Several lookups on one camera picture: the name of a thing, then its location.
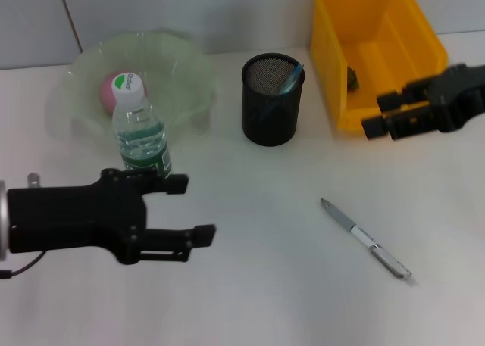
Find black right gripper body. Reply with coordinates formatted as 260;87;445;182
427;63;485;134

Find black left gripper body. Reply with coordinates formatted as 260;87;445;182
6;167;160;267

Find green plastic wrapper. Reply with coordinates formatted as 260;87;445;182
346;66;361;92

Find clear green-label water bottle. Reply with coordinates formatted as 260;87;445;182
111;71;174;180

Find blue children's scissors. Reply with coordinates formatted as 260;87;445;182
261;68;304;122

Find grey white pen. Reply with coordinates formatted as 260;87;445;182
320;197;416;286

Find pink knitted peach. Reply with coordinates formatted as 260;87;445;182
99;72;117;114

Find black mesh pen cup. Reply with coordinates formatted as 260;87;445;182
241;52;306;148

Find green glass fruit plate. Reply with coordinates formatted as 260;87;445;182
47;30;219;139

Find yellow plastic bin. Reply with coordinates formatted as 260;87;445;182
311;0;449;132

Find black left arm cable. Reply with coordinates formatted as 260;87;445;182
0;251;43;279

